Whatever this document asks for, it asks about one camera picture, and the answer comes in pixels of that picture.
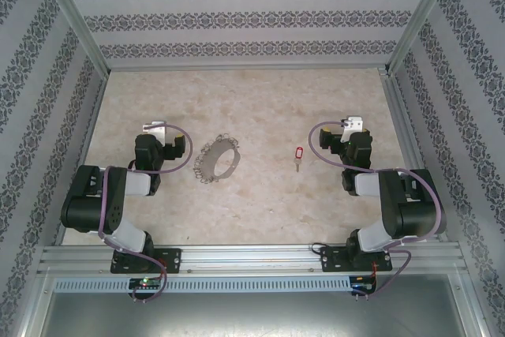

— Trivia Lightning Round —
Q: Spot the silver key with red tag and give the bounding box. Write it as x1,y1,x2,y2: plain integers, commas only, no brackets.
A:
293,146,307,174

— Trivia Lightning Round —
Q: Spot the large metal keyring with rings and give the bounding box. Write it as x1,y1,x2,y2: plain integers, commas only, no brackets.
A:
192,134,242,185

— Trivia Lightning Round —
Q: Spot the grey metal panel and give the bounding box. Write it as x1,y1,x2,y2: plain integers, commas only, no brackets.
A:
39,291,465,337

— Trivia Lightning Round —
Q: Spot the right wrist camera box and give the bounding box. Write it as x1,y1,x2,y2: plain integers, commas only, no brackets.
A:
341,115,364,132

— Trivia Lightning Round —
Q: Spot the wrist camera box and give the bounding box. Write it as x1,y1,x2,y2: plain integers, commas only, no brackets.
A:
141,120,169,137
341,115,364,132

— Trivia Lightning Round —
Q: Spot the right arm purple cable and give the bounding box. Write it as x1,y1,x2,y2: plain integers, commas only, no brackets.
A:
309,118,443,301

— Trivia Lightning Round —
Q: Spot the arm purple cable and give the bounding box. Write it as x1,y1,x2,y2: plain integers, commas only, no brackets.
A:
309,118,443,301
97,123,193,303

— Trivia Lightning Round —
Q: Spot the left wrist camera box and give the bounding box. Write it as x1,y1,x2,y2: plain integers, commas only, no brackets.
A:
141,120,169,137

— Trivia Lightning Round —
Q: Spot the wide aluminium side rail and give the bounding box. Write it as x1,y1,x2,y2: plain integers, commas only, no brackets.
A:
378,68,450,244

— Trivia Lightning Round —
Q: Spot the narrow aluminium side rail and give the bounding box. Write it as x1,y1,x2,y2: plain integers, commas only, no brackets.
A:
53,70,110,246

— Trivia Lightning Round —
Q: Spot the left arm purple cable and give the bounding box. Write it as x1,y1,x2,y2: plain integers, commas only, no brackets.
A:
97,123,193,303

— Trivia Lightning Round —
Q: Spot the aluminium frame crossbar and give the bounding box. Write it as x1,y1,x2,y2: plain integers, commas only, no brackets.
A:
106,63,390,72

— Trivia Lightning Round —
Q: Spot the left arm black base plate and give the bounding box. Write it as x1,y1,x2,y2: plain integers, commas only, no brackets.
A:
110,248,182,275

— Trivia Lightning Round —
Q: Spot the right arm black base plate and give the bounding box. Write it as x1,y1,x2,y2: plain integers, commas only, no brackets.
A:
320,245,394,274

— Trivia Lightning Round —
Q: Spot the aluminium frame post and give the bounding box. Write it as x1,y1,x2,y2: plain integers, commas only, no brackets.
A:
383,0,463,76
33,0,111,76

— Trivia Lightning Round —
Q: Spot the aluminium mounting rail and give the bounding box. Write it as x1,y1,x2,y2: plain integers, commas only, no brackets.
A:
37,244,469,275

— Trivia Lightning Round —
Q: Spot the slotted grey cable duct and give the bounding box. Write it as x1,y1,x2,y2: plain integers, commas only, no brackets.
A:
53,276,352,294

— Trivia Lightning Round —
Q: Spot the aluminium frame bar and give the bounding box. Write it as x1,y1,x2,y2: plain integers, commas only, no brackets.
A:
447,273,492,337
13,269,54,337

